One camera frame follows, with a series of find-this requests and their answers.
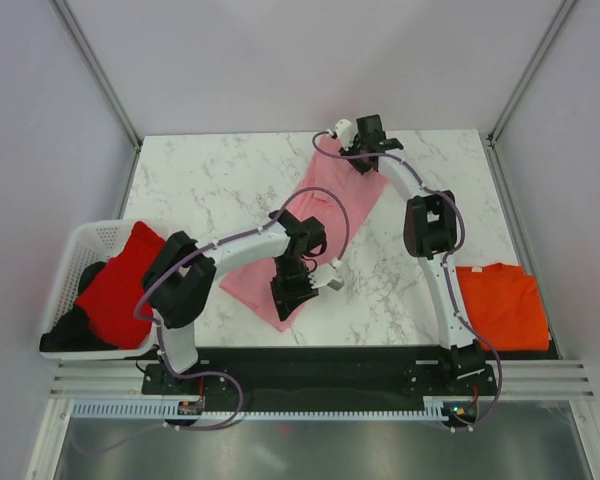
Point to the white plastic laundry basket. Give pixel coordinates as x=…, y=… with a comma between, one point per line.
x=89, y=249

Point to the black t shirt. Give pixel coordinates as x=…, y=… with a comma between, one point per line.
x=72, y=333

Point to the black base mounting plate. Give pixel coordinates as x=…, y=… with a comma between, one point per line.
x=215, y=380

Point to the pink polo shirt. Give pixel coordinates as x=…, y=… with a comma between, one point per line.
x=341, y=200

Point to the left aluminium frame post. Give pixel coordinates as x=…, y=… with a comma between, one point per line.
x=88, y=54

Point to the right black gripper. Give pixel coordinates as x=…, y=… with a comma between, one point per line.
x=348, y=155

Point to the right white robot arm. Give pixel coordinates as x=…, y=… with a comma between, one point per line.
x=433, y=227

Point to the folded orange t shirt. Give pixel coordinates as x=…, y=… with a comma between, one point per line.
x=504, y=306

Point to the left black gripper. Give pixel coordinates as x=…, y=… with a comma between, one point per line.
x=286, y=300

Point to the red t shirt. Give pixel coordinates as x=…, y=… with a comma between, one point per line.
x=110, y=299

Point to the aluminium rail profile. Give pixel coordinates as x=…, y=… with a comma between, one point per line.
x=516, y=380

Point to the aluminium frame post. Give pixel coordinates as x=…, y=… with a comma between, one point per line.
x=88, y=54
x=532, y=67

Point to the white slotted cable duct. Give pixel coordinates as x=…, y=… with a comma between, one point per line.
x=266, y=406

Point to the right aluminium frame post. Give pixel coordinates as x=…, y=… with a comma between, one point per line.
x=532, y=67

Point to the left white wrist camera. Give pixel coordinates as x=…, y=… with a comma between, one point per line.
x=326, y=276

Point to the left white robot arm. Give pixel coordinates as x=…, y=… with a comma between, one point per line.
x=177, y=284

